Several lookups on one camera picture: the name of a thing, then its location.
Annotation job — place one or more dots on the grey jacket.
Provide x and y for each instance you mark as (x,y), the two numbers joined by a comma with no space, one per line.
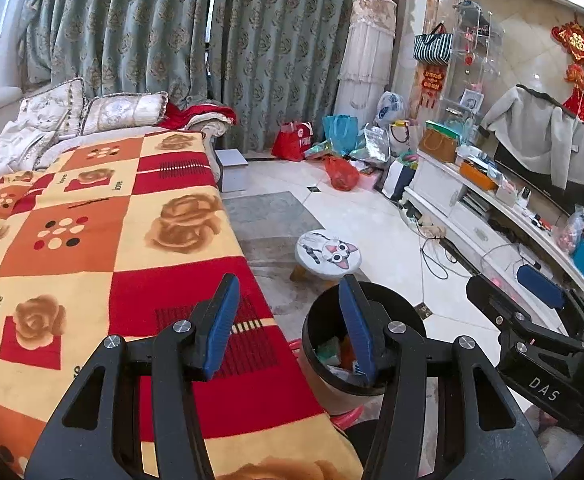
(537,130)

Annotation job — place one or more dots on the white patterned long cushion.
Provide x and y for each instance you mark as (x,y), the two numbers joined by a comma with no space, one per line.
(124,112)

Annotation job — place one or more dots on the navy white paper bag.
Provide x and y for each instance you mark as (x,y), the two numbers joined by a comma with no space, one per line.
(398,182)

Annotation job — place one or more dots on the folded red blanket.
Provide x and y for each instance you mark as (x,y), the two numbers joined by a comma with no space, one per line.
(199,117)

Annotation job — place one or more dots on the grey flat box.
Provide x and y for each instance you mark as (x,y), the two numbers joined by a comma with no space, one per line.
(232,172)

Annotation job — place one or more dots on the orange box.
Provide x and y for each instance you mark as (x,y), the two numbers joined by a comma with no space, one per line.
(478,176)

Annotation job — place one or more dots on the black round trash bin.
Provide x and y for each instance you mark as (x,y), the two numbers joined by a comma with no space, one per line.
(322,310)

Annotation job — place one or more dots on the red plastic bag with contents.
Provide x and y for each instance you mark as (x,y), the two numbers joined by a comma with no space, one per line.
(342,175)

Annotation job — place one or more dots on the white patterned quilt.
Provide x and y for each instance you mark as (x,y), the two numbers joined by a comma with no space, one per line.
(22,147)

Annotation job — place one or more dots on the white shopping bag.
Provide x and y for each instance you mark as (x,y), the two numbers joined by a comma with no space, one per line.
(406,137)

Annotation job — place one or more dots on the white television cabinet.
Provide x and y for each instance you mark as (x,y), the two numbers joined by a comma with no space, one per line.
(452,195)

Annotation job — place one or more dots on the large red knot decoration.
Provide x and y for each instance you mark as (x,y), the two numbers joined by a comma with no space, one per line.
(579,60)

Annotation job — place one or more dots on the cat print round stool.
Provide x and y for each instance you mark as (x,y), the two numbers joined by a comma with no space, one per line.
(324,255)

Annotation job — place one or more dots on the white patterned square cushion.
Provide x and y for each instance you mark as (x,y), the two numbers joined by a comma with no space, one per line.
(52,107)

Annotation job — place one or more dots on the striped tote bag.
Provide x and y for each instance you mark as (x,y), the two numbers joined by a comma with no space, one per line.
(432,46)

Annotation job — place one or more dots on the red gift bag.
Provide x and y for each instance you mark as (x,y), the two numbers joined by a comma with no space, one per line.
(293,142)

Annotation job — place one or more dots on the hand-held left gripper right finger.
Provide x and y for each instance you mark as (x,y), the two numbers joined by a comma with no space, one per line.
(358,330)

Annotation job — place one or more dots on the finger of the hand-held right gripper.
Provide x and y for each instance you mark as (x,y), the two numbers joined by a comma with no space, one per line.
(502,305)
(542,285)

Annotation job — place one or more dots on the red orange checked printed blanket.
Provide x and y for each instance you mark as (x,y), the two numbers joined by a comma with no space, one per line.
(72,260)

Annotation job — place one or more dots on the glass display shelf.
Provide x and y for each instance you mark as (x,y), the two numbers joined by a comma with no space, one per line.
(472,60)

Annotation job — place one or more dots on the small red hanging decoration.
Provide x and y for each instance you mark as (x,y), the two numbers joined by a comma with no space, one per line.
(432,85)

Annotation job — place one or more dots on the teal shopping bag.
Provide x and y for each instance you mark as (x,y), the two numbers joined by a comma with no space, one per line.
(339,135)

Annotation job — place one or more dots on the white blue plastic bag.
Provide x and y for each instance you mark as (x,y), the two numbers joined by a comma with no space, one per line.
(391,110)

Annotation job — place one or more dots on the silver foil bag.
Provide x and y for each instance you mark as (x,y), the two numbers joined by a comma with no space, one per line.
(373,144)

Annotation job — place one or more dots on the clear plastic bag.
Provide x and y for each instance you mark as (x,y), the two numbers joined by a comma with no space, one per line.
(571,230)

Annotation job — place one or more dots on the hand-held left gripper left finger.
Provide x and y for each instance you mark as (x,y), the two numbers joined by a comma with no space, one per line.
(221,325)

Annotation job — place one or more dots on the lace covered standing air conditioner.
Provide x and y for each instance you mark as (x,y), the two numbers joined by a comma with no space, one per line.
(367,60)

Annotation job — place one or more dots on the grey floor rug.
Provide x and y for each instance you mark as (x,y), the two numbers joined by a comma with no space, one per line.
(267,220)

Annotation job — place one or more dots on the grey green patterned curtain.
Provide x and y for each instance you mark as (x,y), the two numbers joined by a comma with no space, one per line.
(172,35)

